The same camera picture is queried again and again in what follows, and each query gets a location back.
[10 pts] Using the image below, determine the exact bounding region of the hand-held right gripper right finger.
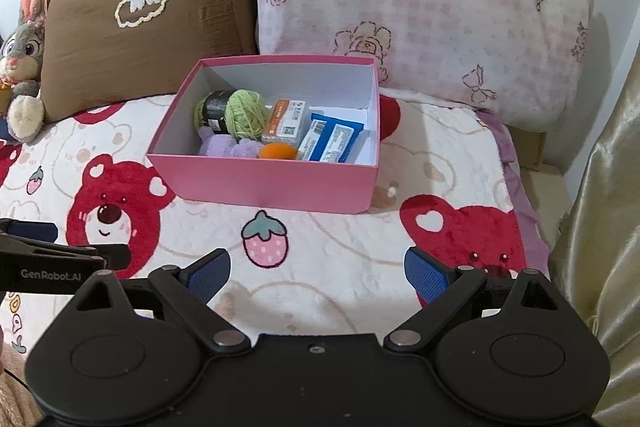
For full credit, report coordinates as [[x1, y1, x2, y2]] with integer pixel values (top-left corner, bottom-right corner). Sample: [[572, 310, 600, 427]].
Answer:
[[382, 247, 562, 353]]

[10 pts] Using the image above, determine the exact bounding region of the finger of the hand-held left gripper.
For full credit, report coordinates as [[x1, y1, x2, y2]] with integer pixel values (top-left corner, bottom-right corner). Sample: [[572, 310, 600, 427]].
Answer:
[[0, 219, 57, 244], [0, 232, 132, 269]]

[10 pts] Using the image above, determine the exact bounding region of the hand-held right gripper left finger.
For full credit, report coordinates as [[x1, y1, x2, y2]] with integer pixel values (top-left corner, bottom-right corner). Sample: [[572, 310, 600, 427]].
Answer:
[[75, 249, 251, 354]]

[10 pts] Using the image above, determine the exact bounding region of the pink cardboard box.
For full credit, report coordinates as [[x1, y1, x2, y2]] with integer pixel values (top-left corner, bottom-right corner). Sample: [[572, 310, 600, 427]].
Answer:
[[146, 55, 381, 214]]

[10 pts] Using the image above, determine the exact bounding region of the purple plush toy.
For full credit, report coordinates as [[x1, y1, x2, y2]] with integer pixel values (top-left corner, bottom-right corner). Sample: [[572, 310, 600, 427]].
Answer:
[[197, 129, 261, 158]]

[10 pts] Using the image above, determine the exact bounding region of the orange ball keychain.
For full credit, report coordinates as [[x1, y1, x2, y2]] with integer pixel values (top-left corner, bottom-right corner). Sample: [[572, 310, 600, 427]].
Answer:
[[257, 143, 298, 161]]

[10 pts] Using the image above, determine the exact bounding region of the blue wet wipes pack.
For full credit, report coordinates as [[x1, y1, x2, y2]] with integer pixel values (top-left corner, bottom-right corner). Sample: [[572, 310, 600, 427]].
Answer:
[[298, 112, 363, 165]]

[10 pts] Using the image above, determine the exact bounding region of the green yarn ball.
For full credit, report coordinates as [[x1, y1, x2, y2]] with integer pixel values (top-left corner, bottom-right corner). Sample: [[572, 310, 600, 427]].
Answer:
[[194, 89, 265, 140]]

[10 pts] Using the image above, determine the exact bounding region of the orange white plastic box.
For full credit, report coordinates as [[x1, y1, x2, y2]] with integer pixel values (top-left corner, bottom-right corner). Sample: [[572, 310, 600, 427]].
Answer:
[[261, 99, 312, 146]]

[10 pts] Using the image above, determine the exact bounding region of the red bear printed blanket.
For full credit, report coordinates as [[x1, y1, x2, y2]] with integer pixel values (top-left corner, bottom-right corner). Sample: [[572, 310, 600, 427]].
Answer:
[[0, 89, 551, 358]]

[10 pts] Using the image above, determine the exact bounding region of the beige fuzzy cloth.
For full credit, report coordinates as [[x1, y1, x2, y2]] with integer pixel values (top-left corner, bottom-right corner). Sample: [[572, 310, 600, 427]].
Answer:
[[0, 327, 46, 427]]

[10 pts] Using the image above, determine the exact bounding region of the golden curtain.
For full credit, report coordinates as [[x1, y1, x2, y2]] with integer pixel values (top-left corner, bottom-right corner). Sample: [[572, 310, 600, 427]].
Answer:
[[547, 52, 640, 427]]

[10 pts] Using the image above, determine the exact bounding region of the grey rabbit plush toy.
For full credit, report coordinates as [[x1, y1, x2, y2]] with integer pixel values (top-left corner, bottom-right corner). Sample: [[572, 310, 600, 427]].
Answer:
[[0, 0, 61, 144]]

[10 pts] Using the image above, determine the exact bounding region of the brown pillow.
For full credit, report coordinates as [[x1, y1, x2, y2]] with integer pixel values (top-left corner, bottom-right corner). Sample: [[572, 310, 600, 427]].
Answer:
[[39, 0, 258, 120]]

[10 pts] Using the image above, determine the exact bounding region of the pink floral pillow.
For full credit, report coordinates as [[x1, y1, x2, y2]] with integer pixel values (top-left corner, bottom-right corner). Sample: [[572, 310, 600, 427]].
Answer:
[[227, 0, 597, 130]]

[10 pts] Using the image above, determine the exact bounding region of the beige bed frame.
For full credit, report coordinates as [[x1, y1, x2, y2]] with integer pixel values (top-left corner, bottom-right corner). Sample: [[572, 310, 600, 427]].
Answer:
[[510, 127, 573, 172]]

